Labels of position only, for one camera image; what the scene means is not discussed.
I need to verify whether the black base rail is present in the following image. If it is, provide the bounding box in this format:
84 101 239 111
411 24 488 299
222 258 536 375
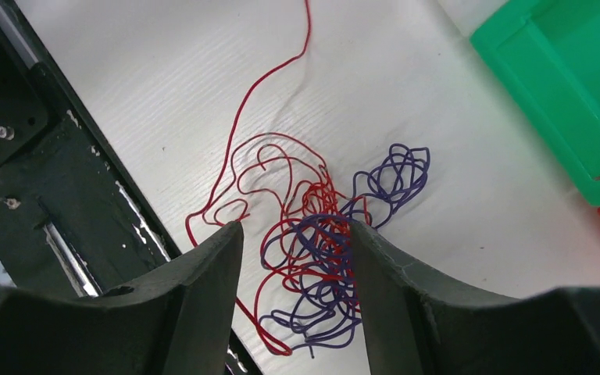
0 1 259 374

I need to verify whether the coloured wire bundle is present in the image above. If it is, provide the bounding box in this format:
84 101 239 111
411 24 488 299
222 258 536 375
184 0 431 359

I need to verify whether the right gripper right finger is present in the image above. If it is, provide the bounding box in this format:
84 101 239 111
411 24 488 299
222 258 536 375
350 222 600 374

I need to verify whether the green plastic bin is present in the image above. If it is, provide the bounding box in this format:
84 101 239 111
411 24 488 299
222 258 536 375
470 1 600 206

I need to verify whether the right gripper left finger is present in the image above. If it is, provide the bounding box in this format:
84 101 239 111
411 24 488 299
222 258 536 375
0 222 244 374

